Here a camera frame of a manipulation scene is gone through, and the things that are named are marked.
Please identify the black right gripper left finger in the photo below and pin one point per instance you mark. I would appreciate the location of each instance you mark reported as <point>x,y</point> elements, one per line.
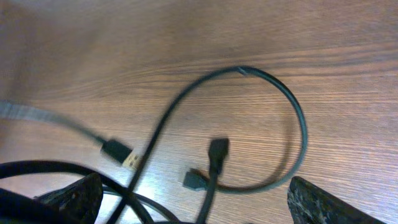
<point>81,199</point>

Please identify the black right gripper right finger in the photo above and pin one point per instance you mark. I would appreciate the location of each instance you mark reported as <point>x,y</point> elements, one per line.
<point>309,204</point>

